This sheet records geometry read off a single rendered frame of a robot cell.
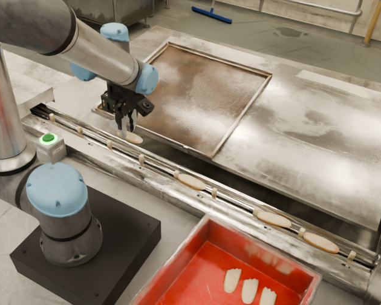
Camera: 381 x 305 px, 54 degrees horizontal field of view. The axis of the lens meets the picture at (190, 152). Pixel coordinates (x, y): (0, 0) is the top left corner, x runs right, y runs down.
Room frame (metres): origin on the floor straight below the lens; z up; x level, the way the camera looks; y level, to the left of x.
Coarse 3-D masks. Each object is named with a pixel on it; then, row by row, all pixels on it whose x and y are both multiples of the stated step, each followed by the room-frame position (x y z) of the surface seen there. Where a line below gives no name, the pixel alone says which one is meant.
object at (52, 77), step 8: (8, 56) 1.67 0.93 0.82; (16, 56) 1.68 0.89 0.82; (8, 64) 1.59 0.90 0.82; (16, 64) 1.60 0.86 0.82; (24, 64) 1.60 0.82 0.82; (32, 64) 1.61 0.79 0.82; (40, 64) 1.61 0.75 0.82; (24, 72) 1.53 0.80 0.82; (32, 72) 1.53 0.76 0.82; (40, 72) 1.53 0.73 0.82; (48, 72) 1.54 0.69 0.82; (56, 72) 1.54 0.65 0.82; (40, 80) 1.46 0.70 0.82; (48, 80) 1.46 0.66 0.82; (56, 80) 1.47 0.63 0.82; (64, 80) 1.47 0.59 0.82
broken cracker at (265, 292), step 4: (264, 288) 0.49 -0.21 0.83; (264, 292) 0.48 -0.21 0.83; (268, 292) 0.48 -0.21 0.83; (272, 292) 0.48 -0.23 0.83; (264, 296) 0.47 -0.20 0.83; (268, 296) 0.47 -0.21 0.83; (272, 296) 0.47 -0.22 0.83; (276, 296) 0.48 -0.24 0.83; (260, 300) 0.46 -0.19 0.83; (264, 300) 0.46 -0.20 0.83; (268, 300) 0.46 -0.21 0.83; (272, 300) 0.46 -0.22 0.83; (260, 304) 0.45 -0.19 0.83; (264, 304) 0.45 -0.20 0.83; (268, 304) 0.45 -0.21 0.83; (272, 304) 0.45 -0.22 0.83
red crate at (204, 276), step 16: (208, 256) 0.58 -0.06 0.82; (224, 256) 0.59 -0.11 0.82; (192, 272) 0.53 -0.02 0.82; (208, 272) 0.53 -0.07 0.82; (224, 272) 0.54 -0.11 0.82; (256, 272) 0.54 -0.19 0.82; (176, 288) 0.48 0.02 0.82; (192, 288) 0.49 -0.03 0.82; (208, 288) 0.49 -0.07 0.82; (240, 288) 0.49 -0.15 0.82; (272, 288) 0.50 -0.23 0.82; (160, 304) 0.44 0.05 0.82; (176, 304) 0.44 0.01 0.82; (192, 304) 0.44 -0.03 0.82; (208, 304) 0.45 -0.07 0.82; (224, 304) 0.45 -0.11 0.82; (240, 304) 0.45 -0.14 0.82; (256, 304) 0.45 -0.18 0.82; (288, 304) 0.46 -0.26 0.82
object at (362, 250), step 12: (48, 108) 1.18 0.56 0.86; (72, 120) 1.12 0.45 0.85; (96, 132) 1.07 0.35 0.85; (132, 144) 0.99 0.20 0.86; (156, 156) 0.94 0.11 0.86; (180, 168) 0.89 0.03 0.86; (204, 180) 0.84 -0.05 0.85; (240, 192) 0.79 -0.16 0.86; (264, 204) 0.75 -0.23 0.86; (288, 216) 0.71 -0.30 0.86; (312, 228) 0.67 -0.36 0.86; (336, 240) 0.64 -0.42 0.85; (360, 252) 0.61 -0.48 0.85; (372, 252) 0.60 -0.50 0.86
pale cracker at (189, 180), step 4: (180, 176) 0.85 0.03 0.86; (184, 176) 0.85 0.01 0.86; (188, 176) 0.85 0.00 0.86; (180, 180) 0.84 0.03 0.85; (184, 180) 0.83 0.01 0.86; (188, 180) 0.83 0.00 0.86; (192, 180) 0.83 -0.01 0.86; (196, 180) 0.84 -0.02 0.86; (200, 180) 0.84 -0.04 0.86; (188, 184) 0.82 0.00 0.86; (192, 184) 0.82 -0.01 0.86; (196, 184) 0.82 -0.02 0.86; (200, 184) 0.82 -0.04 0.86; (204, 184) 0.83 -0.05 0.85; (196, 188) 0.81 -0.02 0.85; (200, 188) 0.81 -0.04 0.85; (204, 188) 0.81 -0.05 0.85
